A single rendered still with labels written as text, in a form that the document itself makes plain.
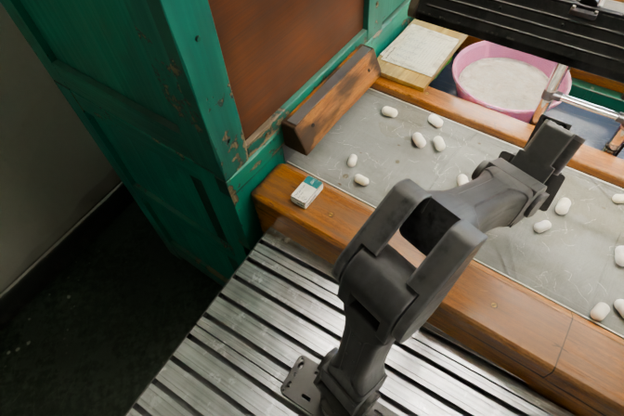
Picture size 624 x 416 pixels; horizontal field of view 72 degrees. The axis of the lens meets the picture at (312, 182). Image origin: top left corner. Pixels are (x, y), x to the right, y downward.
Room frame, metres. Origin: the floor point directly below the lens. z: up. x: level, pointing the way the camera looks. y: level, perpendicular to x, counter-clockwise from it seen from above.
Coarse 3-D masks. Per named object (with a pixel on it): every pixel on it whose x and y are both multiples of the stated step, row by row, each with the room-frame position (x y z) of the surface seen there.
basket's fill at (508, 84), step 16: (480, 64) 0.88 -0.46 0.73; (496, 64) 0.87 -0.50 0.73; (512, 64) 0.86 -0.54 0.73; (528, 64) 0.85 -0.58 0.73; (464, 80) 0.82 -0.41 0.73; (480, 80) 0.81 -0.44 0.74; (496, 80) 0.81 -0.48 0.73; (512, 80) 0.79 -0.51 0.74; (528, 80) 0.80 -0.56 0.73; (544, 80) 0.79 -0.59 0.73; (480, 96) 0.76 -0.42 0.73; (496, 96) 0.75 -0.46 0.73; (512, 96) 0.74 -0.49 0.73; (528, 96) 0.74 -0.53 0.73
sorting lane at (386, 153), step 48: (384, 96) 0.78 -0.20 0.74; (336, 144) 0.64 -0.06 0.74; (384, 144) 0.62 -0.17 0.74; (432, 144) 0.61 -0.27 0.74; (480, 144) 0.60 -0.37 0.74; (384, 192) 0.50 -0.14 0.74; (576, 192) 0.45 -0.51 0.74; (528, 240) 0.36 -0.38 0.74; (576, 240) 0.35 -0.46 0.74; (528, 288) 0.27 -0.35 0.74; (576, 288) 0.26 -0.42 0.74
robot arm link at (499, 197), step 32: (416, 192) 0.22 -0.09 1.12; (448, 192) 0.24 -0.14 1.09; (480, 192) 0.25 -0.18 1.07; (512, 192) 0.27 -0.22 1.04; (384, 224) 0.20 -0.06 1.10; (416, 224) 0.21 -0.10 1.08; (448, 224) 0.20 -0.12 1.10; (480, 224) 0.20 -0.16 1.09; (512, 224) 0.26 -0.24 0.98; (352, 256) 0.19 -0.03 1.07; (448, 256) 0.16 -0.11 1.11; (416, 288) 0.15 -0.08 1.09; (448, 288) 0.15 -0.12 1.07; (416, 320) 0.13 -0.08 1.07
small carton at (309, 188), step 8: (304, 184) 0.50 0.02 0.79; (312, 184) 0.50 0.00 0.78; (320, 184) 0.50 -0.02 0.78; (296, 192) 0.48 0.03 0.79; (304, 192) 0.48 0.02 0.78; (312, 192) 0.48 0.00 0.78; (296, 200) 0.47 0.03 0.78; (304, 200) 0.47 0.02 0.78; (312, 200) 0.47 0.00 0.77; (304, 208) 0.46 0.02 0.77
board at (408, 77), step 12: (420, 24) 1.00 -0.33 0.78; (432, 24) 1.00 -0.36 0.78; (456, 36) 0.93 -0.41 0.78; (456, 48) 0.89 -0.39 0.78; (384, 60) 0.87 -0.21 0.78; (444, 60) 0.84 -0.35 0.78; (384, 72) 0.82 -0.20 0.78; (396, 72) 0.82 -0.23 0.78; (408, 72) 0.81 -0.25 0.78; (408, 84) 0.78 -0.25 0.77; (420, 84) 0.76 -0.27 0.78
